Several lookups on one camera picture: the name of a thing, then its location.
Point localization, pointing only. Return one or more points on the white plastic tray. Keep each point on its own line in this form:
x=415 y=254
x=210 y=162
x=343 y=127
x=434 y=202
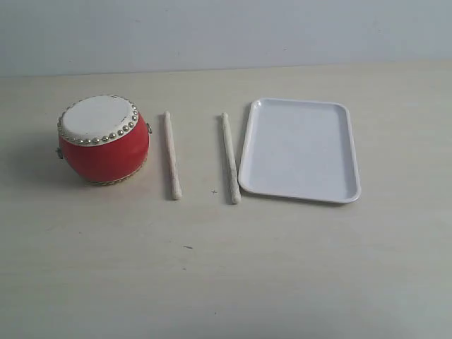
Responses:
x=299 y=150

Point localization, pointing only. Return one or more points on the small red drum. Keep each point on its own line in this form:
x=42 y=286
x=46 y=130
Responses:
x=103 y=138

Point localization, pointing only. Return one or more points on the white drumstick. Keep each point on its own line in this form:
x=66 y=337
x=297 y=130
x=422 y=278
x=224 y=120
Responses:
x=231 y=162
x=172 y=157

